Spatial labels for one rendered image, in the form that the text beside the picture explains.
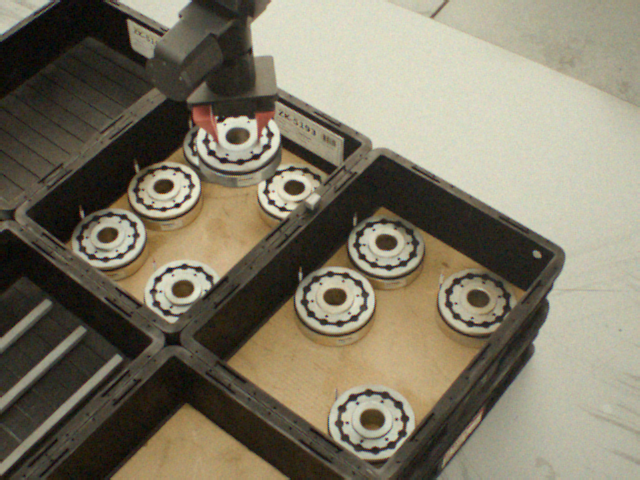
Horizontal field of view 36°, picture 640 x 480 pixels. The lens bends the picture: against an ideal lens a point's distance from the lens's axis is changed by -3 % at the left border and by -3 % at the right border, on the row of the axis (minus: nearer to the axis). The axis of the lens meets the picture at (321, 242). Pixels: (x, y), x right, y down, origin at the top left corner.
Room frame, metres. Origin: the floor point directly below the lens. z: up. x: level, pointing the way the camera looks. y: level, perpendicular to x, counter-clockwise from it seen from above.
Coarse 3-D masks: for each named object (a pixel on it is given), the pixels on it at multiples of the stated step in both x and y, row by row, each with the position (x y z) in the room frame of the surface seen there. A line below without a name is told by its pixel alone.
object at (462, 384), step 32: (448, 192) 0.85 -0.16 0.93; (512, 224) 0.80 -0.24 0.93; (544, 288) 0.70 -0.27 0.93; (192, 320) 0.65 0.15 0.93; (512, 320) 0.65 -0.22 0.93; (192, 352) 0.61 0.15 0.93; (480, 352) 0.61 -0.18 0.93; (256, 384) 0.57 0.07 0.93; (288, 416) 0.53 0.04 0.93; (416, 448) 0.49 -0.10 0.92
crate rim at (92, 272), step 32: (160, 96) 1.03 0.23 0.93; (288, 96) 1.03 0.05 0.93; (128, 128) 0.97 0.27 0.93; (352, 128) 0.97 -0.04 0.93; (352, 160) 0.91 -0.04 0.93; (320, 192) 0.85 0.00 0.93; (32, 224) 0.80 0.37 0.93; (288, 224) 0.80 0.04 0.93; (64, 256) 0.74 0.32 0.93; (256, 256) 0.75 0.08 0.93; (224, 288) 0.70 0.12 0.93; (160, 320) 0.65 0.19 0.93
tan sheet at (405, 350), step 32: (448, 256) 0.83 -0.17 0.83; (416, 288) 0.77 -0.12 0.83; (288, 320) 0.72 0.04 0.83; (384, 320) 0.72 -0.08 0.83; (416, 320) 0.72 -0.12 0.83; (256, 352) 0.67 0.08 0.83; (288, 352) 0.67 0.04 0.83; (320, 352) 0.67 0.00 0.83; (352, 352) 0.67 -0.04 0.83; (384, 352) 0.67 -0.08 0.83; (416, 352) 0.67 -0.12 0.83; (448, 352) 0.67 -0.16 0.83; (288, 384) 0.63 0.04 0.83; (320, 384) 0.63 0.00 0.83; (352, 384) 0.63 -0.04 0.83; (384, 384) 0.63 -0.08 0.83; (416, 384) 0.63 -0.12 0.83; (448, 384) 0.63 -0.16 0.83; (320, 416) 0.58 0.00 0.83; (416, 416) 0.58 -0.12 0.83
